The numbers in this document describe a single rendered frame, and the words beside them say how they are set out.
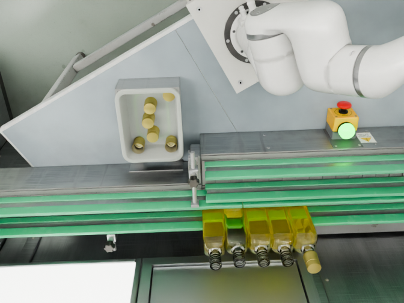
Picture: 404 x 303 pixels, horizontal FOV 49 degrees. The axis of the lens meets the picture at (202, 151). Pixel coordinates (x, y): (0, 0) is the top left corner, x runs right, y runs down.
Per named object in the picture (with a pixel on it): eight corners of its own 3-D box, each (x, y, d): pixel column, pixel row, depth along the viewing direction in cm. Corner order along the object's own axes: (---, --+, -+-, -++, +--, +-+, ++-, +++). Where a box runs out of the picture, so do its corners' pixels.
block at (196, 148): (189, 171, 131) (189, 184, 125) (187, 143, 126) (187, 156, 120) (201, 171, 131) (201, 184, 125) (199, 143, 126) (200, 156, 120)
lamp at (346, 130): (336, 136, 125) (339, 141, 122) (338, 122, 122) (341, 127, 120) (351, 135, 125) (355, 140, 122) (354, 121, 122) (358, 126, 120)
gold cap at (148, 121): (142, 111, 125) (140, 118, 122) (154, 110, 126) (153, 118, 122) (143, 122, 127) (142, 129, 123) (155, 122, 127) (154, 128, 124)
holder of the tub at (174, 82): (130, 162, 137) (127, 176, 130) (118, 79, 123) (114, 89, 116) (184, 160, 137) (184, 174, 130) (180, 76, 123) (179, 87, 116)
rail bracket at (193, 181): (189, 190, 126) (189, 217, 115) (186, 139, 117) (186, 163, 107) (199, 189, 126) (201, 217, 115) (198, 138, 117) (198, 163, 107)
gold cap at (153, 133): (146, 125, 128) (145, 132, 124) (159, 124, 128) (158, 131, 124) (148, 136, 130) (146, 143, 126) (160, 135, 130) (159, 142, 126)
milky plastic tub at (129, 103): (127, 148, 133) (123, 163, 126) (117, 79, 122) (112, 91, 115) (184, 146, 133) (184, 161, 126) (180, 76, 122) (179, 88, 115)
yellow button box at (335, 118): (324, 128, 132) (331, 140, 125) (327, 105, 128) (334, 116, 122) (347, 127, 132) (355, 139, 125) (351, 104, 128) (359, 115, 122)
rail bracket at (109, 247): (112, 232, 134) (104, 264, 123) (108, 214, 131) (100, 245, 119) (124, 231, 134) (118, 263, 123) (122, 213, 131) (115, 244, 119)
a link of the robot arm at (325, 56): (356, 109, 71) (336, 13, 64) (254, 94, 90) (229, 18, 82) (388, 80, 75) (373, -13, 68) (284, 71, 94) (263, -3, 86)
